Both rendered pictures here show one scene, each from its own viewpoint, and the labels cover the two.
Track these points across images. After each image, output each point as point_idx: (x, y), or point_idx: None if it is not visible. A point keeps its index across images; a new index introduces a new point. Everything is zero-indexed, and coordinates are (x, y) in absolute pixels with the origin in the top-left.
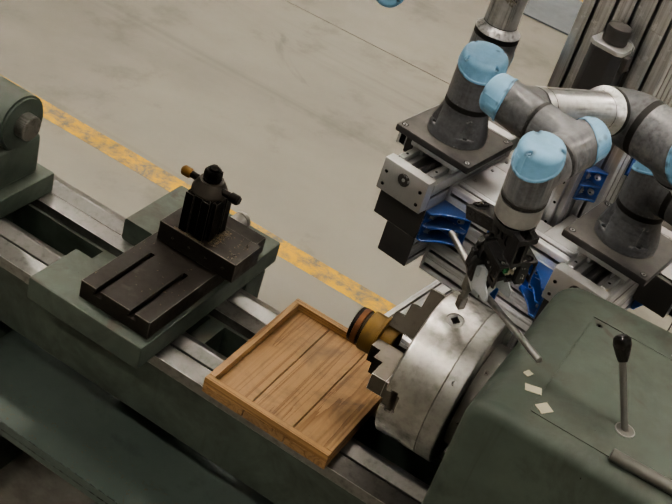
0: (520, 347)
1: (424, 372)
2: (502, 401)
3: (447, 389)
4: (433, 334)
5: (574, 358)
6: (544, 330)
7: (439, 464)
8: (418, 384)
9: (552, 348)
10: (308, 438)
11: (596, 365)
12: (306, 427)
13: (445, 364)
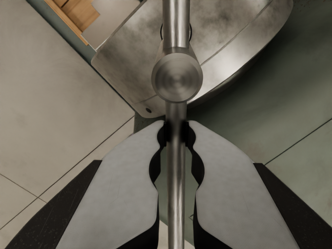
0: (251, 102)
1: (119, 83)
2: (161, 206)
3: (141, 108)
4: (133, 49)
5: (307, 144)
6: (309, 82)
7: (138, 124)
8: (115, 86)
9: (290, 125)
10: (72, 24)
11: (327, 155)
12: (78, 4)
13: (142, 91)
